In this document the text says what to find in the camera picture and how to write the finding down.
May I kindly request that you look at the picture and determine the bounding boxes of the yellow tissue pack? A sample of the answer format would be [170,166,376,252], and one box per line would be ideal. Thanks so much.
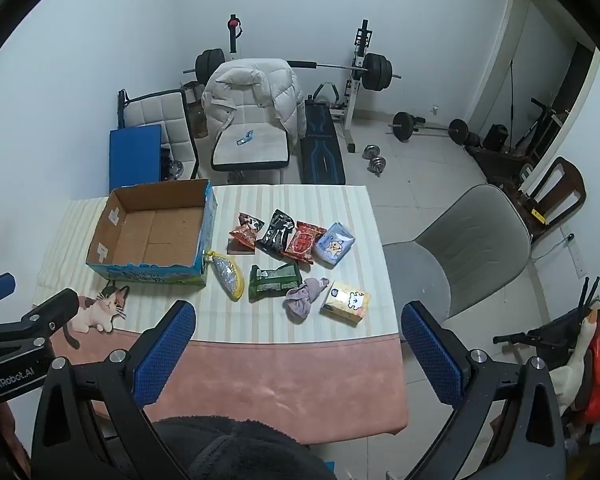
[321,281,370,326]

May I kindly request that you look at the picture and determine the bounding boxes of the yellow mesh scrubber pouch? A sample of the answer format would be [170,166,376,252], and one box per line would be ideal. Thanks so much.
[204,250,245,301]

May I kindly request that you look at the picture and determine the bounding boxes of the green snack packet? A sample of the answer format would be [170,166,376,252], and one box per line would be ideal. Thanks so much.
[248,262,302,302]

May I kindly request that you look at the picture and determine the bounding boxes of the purple grey sock bundle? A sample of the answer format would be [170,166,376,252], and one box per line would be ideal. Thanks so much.
[284,276,329,323]

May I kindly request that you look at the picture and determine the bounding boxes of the orange cartoon snack packet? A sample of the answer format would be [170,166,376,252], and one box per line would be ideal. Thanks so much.
[230,212,264,249]

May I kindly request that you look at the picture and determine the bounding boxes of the blue tissue pack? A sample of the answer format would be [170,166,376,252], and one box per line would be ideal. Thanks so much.
[313,222,355,266]

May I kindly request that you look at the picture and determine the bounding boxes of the black snack packet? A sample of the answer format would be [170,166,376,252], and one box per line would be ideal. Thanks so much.
[256,209,294,257]

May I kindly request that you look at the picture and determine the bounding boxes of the cat print on mat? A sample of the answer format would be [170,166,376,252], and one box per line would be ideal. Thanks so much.
[62,281,130,350]

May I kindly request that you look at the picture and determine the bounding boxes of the grey shell chair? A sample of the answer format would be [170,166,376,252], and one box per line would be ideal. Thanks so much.
[384,184,531,322]

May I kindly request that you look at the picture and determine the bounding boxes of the open cardboard box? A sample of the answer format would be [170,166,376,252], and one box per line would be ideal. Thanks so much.
[85,179,218,287]

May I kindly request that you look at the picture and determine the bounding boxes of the striped table mat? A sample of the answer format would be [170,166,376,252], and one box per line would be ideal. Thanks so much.
[33,180,398,344]

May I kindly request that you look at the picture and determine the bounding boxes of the red floral snack packet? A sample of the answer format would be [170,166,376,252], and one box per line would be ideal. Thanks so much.
[283,221,326,264]

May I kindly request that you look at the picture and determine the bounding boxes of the chrome dumbbell pair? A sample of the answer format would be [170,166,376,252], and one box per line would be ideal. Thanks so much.
[362,144,387,177]

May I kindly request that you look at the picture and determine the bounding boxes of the brown wooden chair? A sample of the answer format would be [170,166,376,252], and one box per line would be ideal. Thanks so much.
[519,156,586,244]

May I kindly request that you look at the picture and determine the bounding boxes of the black blue weight bench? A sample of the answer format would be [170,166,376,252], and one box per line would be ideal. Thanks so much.
[300,82,346,185]

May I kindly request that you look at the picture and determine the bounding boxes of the floor barbell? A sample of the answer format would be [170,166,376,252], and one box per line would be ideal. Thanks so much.
[388,112,470,145]

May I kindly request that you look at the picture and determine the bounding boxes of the blue wrapper on seat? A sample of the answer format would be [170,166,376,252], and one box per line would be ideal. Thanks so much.
[236,130,253,146]

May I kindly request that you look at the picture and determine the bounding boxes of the white chair with jacket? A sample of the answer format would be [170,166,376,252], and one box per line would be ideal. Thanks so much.
[200,58,307,183]

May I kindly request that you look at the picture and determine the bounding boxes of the barbell on rack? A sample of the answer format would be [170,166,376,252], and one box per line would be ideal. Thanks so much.
[184,49,401,91]

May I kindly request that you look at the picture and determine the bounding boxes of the white puffer jacket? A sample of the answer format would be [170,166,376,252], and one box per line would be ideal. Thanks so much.
[201,58,306,148]

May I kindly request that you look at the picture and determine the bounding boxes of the white squat rack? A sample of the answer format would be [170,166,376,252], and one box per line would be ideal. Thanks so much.
[224,12,376,154]

